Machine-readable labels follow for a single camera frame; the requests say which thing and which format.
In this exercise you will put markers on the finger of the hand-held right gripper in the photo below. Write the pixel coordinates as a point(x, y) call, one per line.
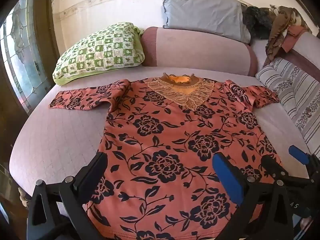
point(274, 165)
point(298, 153)

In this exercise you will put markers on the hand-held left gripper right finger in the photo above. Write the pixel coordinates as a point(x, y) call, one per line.
point(228, 177)

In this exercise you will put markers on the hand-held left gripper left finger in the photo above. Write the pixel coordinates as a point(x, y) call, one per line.
point(94, 170)

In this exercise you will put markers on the orange black floral blouse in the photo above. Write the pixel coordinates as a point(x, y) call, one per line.
point(172, 155)

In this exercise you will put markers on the bed with pale quilted sheet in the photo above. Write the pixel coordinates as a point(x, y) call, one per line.
point(57, 140)

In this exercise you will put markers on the striped floral pillow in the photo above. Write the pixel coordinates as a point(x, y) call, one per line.
point(292, 92)

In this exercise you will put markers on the reddish folded cloth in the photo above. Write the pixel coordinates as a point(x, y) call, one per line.
point(295, 36)

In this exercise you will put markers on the green checkered pillow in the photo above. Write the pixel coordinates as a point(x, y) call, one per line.
point(100, 52)

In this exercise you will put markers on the brown crumpled cloth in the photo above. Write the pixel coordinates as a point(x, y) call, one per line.
point(277, 30)

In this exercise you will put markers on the pink bolster cushion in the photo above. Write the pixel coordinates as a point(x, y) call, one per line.
point(197, 50)

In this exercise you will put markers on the stained glass window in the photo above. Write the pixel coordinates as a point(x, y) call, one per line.
point(22, 55)

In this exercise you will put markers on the dark fuzzy cloth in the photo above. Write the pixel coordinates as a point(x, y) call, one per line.
point(257, 21)

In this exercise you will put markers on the grey blue pillow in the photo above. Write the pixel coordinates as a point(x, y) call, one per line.
point(200, 10)

